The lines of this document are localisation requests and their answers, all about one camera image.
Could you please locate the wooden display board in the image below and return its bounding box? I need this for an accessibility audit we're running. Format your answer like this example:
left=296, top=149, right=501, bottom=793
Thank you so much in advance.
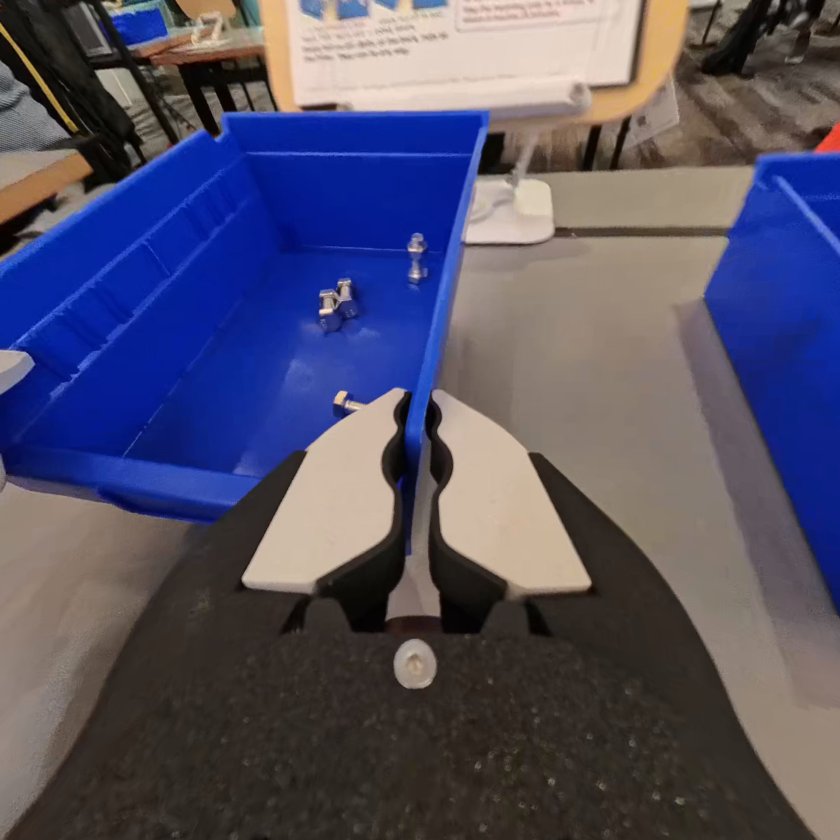
left=259, top=0, right=690, bottom=126

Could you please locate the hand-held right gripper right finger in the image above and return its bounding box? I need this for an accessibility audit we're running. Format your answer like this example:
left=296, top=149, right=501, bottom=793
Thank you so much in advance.
left=427, top=388, right=593, bottom=634

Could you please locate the wooden-topped table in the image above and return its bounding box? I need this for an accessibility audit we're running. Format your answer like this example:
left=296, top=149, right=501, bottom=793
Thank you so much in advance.
left=150, top=29, right=277, bottom=135

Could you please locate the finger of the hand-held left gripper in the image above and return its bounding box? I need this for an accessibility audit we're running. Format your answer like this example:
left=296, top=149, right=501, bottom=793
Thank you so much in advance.
left=0, top=351, right=35, bottom=395

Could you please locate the printed instruction sheet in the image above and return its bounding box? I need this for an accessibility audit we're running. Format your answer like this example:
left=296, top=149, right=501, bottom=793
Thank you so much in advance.
left=289, top=0, right=647, bottom=109

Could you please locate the blue plastic bin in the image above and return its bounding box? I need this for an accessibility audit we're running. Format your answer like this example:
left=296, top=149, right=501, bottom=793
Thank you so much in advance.
left=703, top=152, right=840, bottom=614
left=0, top=110, right=490, bottom=555

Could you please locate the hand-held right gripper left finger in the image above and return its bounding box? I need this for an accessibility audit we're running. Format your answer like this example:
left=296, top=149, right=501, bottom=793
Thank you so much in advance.
left=241, top=387, right=413, bottom=634

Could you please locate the white board stand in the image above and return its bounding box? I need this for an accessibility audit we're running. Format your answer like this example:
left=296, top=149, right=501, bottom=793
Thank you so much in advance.
left=462, top=128, right=557, bottom=245

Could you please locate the black jacket yellow stripe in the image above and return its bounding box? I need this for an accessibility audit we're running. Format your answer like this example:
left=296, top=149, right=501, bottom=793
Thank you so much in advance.
left=0, top=0, right=142, bottom=185

